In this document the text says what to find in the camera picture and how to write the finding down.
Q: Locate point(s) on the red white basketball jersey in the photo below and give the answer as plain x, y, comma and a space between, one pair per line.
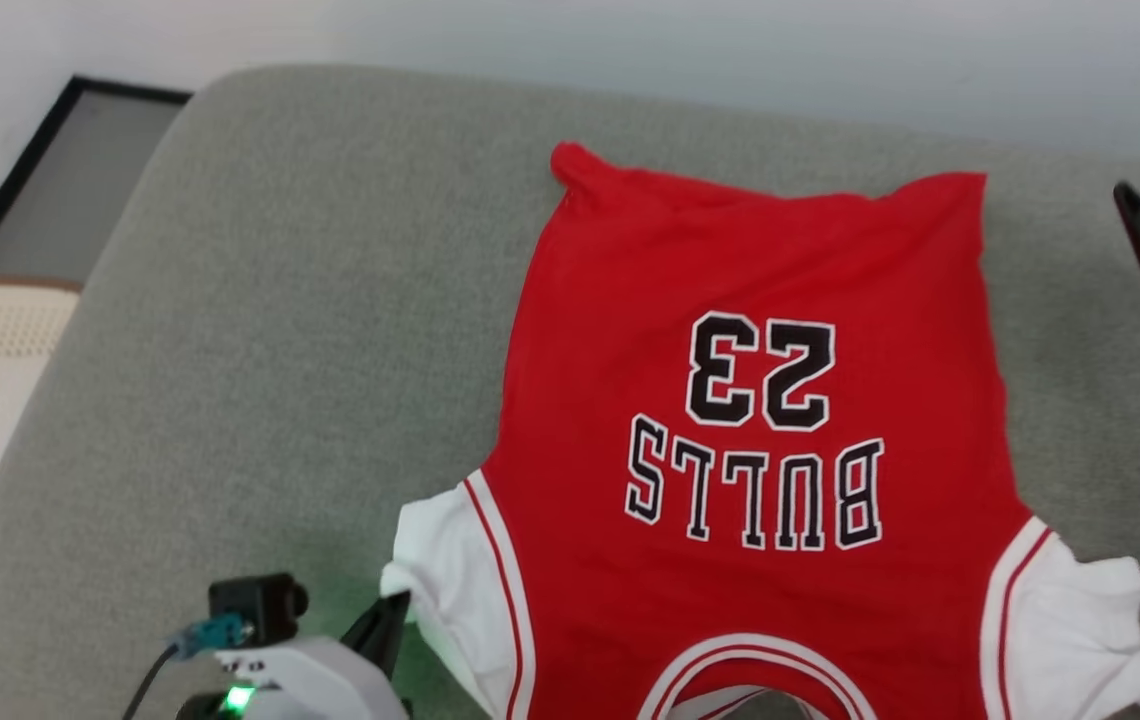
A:
760, 560

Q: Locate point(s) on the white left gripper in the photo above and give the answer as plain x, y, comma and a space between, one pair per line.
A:
310, 680

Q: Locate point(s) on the black framed grey panel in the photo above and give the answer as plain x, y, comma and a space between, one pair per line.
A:
80, 180

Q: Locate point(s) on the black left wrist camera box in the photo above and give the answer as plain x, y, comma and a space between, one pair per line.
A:
255, 605

